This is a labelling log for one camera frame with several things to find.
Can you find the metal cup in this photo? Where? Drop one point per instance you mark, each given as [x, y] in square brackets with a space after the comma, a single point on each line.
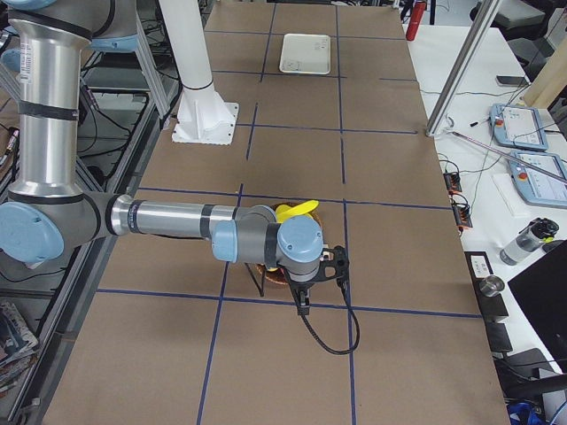
[491, 286]

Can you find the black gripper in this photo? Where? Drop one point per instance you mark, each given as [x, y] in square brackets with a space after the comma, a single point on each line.
[300, 285]

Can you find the white pedestal column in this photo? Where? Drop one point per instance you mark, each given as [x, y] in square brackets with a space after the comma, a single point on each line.
[203, 116]

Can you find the yellow banana carried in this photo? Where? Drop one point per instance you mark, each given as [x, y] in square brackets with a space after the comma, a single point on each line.
[285, 211]

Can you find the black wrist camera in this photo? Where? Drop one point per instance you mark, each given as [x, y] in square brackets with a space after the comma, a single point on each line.
[334, 265]

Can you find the upper blue teach pendant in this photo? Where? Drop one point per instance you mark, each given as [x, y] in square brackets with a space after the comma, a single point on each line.
[518, 127]

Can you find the white bear tray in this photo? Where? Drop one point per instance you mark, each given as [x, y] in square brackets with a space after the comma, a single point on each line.
[305, 54]

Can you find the lower blue teach pendant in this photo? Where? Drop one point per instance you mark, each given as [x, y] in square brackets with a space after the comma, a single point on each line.
[533, 186]

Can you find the clear water bottle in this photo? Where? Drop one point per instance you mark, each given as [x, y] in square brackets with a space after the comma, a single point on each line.
[538, 232]

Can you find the orange circuit board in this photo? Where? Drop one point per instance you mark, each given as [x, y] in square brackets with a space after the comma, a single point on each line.
[459, 203]

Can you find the aluminium frame post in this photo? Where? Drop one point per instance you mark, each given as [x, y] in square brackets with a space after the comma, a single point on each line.
[473, 40]

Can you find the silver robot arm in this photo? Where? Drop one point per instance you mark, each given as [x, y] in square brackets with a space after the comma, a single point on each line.
[47, 212]

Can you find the black laptop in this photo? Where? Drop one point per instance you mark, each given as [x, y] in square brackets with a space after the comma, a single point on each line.
[540, 291]

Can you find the white paper pad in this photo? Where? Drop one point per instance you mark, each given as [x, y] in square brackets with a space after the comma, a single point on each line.
[506, 187]

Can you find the red fire extinguisher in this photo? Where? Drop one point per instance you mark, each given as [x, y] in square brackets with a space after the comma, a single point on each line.
[417, 10]

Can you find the white stick green tip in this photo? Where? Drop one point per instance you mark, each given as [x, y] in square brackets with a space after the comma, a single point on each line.
[508, 156]

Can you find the blue teach pendant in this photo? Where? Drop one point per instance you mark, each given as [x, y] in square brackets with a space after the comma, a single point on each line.
[533, 186]
[518, 127]

